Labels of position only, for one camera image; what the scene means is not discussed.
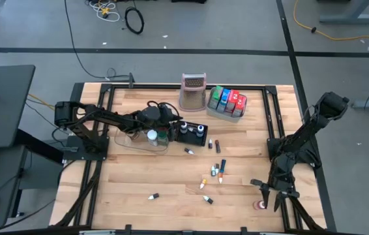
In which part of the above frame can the blue Rice Krispies cereal box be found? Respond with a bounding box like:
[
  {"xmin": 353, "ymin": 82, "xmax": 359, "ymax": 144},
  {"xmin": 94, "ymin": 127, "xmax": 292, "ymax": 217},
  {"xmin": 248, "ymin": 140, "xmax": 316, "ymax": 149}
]
[{"xmin": 216, "ymin": 87, "xmax": 232, "ymax": 114}]

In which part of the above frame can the white and yellow cable bundle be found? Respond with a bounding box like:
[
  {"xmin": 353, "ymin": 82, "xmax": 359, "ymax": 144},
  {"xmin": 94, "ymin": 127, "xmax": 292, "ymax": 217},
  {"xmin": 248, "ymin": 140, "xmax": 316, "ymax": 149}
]
[{"xmin": 87, "ymin": 0, "xmax": 121, "ymax": 23}]

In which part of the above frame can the green lid spice jar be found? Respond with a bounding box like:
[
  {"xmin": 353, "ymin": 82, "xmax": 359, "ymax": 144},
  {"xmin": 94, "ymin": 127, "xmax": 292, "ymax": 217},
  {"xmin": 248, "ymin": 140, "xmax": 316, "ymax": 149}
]
[{"xmin": 157, "ymin": 130, "xmax": 170, "ymax": 147}]

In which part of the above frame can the green Apple Jacks cereal box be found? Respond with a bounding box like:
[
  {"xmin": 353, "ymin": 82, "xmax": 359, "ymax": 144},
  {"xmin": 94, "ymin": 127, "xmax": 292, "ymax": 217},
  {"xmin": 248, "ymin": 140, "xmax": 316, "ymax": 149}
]
[{"xmin": 207, "ymin": 85, "xmax": 224, "ymax": 110}]

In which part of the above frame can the yellow extension cable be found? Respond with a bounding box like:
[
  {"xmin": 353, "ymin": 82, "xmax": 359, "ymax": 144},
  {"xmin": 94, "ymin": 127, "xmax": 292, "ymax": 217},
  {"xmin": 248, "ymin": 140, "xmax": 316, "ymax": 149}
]
[{"xmin": 293, "ymin": 0, "xmax": 369, "ymax": 42}]

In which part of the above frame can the dark keyboard desk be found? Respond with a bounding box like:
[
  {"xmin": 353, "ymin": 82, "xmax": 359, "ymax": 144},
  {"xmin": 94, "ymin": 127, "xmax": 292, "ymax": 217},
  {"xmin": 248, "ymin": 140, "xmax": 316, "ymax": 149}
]
[{"xmin": 0, "ymin": 145, "xmax": 31, "ymax": 229}]

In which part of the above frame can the long black floor cable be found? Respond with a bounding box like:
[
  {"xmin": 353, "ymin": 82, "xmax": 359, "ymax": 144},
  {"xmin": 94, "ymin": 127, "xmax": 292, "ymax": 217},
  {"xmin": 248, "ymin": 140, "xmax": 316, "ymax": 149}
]
[{"xmin": 63, "ymin": 0, "xmax": 130, "ymax": 81}]

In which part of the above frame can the pink metal box grater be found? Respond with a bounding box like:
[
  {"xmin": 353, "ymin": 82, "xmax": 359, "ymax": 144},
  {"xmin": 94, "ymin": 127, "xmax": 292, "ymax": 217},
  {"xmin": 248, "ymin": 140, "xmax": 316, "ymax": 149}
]
[{"xmin": 178, "ymin": 72, "xmax": 208, "ymax": 113}]

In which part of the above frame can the black plastic basket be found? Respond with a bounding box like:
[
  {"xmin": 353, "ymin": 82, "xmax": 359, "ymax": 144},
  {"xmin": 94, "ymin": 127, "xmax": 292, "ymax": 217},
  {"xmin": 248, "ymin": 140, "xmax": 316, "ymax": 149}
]
[{"xmin": 173, "ymin": 119, "xmax": 209, "ymax": 148}]

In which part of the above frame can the clear plastic container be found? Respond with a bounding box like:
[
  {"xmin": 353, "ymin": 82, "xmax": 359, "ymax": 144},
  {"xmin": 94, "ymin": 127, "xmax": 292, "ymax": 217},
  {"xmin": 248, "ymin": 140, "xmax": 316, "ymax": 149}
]
[{"xmin": 113, "ymin": 127, "xmax": 170, "ymax": 154}]

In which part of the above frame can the grey plastic bin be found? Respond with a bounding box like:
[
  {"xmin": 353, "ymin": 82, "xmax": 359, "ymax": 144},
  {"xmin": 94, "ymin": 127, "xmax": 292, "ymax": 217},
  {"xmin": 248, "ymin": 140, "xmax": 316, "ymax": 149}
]
[{"xmin": 205, "ymin": 85, "xmax": 248, "ymax": 124}]

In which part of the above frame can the black coiled cable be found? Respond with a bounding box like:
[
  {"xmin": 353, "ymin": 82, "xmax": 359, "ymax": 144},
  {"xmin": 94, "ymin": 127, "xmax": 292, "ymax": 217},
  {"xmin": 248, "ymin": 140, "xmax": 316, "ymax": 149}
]
[{"xmin": 125, "ymin": 7, "xmax": 145, "ymax": 35}]

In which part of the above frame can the black aluminium table frame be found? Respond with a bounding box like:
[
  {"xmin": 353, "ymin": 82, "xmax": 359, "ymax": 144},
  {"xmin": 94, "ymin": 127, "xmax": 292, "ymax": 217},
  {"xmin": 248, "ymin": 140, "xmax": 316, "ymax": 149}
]
[{"xmin": 69, "ymin": 81, "xmax": 337, "ymax": 233}]

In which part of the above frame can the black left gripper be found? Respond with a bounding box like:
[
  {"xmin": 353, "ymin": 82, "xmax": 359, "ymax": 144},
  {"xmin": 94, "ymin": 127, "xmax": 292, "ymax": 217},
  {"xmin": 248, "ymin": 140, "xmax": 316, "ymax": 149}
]
[{"xmin": 136, "ymin": 103, "xmax": 185, "ymax": 143}]

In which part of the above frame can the red Froot Loops cereal box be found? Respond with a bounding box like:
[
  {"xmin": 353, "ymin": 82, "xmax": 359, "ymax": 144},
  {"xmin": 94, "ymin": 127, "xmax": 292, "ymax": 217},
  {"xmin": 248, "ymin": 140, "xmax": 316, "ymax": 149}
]
[
  {"xmin": 224, "ymin": 89, "xmax": 241, "ymax": 116},
  {"xmin": 232, "ymin": 94, "xmax": 248, "ymax": 119}
]

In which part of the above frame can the grey desk leg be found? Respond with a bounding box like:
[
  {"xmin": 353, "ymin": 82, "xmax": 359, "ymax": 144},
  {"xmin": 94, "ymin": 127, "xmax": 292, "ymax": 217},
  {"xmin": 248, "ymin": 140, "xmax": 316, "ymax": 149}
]
[{"xmin": 316, "ymin": 0, "xmax": 369, "ymax": 25}]

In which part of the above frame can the white lid spice jar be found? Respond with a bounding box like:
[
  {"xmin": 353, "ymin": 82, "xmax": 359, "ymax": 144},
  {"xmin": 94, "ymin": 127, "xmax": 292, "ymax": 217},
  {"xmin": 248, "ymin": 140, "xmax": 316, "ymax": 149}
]
[{"xmin": 146, "ymin": 129, "xmax": 159, "ymax": 148}]

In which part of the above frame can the black desk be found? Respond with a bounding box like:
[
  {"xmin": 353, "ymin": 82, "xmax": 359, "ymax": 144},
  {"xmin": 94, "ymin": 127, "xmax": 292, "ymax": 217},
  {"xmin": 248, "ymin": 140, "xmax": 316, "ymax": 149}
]
[{"xmin": 0, "ymin": 64, "xmax": 37, "ymax": 150}]

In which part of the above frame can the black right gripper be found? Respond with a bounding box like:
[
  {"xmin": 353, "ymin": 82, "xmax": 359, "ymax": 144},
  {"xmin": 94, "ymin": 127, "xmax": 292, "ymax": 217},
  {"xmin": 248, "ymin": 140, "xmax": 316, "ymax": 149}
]
[{"xmin": 250, "ymin": 172, "xmax": 301, "ymax": 213}]

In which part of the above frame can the large red food colouring bottle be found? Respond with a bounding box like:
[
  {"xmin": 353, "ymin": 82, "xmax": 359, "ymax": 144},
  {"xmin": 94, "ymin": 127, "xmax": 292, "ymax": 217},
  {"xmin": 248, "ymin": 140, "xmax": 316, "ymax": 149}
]
[{"xmin": 252, "ymin": 199, "xmax": 268, "ymax": 211}]

